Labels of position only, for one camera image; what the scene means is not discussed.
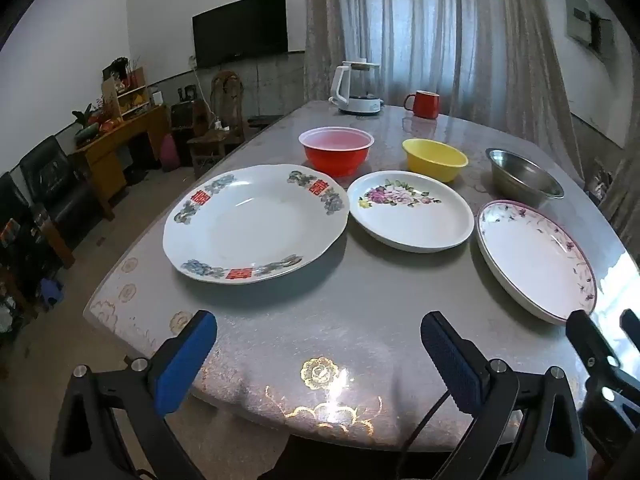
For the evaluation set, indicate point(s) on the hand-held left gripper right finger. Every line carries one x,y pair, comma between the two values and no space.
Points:
452,360

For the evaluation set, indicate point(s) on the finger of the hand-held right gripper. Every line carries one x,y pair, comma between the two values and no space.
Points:
631,321
590,340

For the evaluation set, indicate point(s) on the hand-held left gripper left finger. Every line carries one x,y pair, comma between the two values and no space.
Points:
182,365

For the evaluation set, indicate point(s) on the white plate pink floral rim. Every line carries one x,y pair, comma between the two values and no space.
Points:
535,265

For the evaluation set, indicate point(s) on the white plate flower print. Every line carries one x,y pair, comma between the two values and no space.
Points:
415,225

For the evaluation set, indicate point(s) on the large white plate red characters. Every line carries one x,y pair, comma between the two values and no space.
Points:
250,225

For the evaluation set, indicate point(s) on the stainless steel bowl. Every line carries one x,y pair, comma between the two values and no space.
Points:
520,180

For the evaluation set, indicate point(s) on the yellow plastic bowl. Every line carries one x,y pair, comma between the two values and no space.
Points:
430,165

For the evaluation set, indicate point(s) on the red plastic bowl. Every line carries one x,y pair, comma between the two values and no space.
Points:
335,160

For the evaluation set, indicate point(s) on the beige side curtain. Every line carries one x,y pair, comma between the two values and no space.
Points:
622,185

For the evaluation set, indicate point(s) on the dark clutter pile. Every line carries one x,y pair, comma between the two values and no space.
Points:
600,180

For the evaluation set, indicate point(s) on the blue plastic stool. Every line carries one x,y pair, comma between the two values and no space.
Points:
51,291

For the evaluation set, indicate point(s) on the pink bag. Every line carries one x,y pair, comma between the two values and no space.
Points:
170,152

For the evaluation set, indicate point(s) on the wooden desk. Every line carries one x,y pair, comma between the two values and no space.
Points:
110,160

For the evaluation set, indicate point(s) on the black leather armchair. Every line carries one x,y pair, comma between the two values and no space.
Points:
52,185

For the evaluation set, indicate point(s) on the red mug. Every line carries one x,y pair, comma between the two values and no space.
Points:
424,105

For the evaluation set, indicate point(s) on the carved wooden chair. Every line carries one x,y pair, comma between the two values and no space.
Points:
225,105

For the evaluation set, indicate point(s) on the wooden shelf with ornaments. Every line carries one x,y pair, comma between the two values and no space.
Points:
127,95

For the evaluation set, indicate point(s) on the white glass electric kettle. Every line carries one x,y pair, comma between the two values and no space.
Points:
350,87

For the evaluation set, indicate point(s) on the sheer beige window curtain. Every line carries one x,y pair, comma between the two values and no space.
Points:
450,35

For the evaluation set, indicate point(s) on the grey wall electrical panel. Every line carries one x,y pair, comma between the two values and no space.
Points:
582,17

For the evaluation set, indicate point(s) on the black wall television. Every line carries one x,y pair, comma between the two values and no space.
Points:
240,27

